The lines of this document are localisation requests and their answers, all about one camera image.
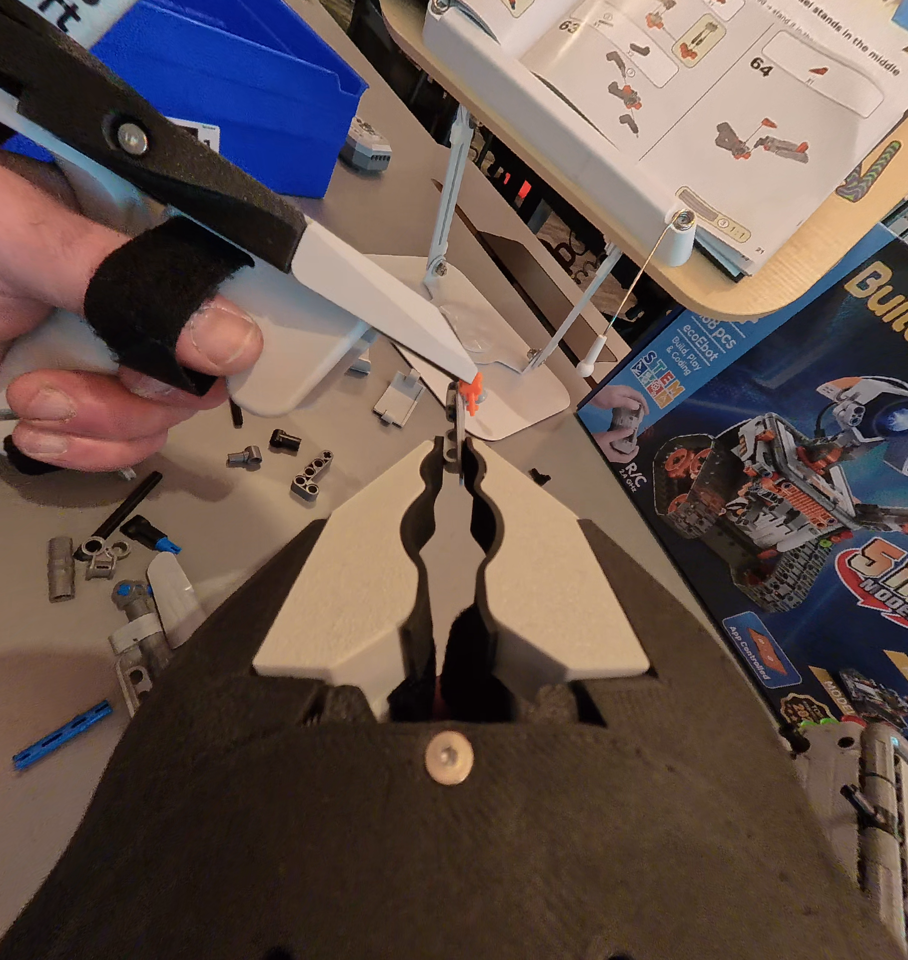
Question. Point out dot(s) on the dark blue robot kit box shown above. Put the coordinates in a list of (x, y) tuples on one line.
[(723, 450)]

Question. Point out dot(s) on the blue holed rod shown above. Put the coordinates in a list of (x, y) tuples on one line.
[(64, 735)]

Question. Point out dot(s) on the small orange pin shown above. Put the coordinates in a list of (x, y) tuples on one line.
[(470, 390)]

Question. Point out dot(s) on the grey tube connector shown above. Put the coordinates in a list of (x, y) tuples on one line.
[(60, 570)]

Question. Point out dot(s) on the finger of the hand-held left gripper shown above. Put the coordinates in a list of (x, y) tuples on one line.
[(364, 292)]

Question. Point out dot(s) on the dark grey angled beam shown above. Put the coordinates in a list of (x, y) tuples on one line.
[(311, 476)]

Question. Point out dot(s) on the white curved panel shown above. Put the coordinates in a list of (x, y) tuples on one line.
[(176, 600)]

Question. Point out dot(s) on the bluish grey curved panel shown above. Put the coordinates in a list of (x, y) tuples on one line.
[(358, 363)]

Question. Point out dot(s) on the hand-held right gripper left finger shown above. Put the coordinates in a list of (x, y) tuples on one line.
[(341, 600)]

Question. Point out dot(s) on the grey cylinder assembly orange connector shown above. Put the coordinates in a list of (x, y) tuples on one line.
[(143, 645)]

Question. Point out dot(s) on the long black axle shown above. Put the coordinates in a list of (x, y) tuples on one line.
[(128, 506)]

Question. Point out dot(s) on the blue storage bin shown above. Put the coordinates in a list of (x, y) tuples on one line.
[(259, 97)]

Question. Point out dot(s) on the light grey hinged panel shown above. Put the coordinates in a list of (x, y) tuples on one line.
[(397, 397)]

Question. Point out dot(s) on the small grey pin connector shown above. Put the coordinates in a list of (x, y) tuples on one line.
[(244, 456)]

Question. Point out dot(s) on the instruction booklet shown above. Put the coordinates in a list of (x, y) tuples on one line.
[(723, 112)]

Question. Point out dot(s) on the grey motor block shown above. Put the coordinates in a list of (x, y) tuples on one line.
[(364, 146)]

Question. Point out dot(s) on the black angled connector blue pin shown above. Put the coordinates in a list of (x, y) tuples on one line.
[(146, 534)]

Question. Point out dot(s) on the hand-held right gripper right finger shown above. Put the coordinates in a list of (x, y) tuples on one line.
[(566, 600)]

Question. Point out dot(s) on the toy tracked robot orange wheels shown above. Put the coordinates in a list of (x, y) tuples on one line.
[(881, 787)]

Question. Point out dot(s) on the small grey holed beam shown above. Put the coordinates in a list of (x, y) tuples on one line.
[(455, 450)]

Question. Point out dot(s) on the person's left hand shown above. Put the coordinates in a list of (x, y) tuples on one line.
[(34, 247)]

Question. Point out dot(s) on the grey cross connector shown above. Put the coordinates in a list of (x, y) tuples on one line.
[(101, 559)]

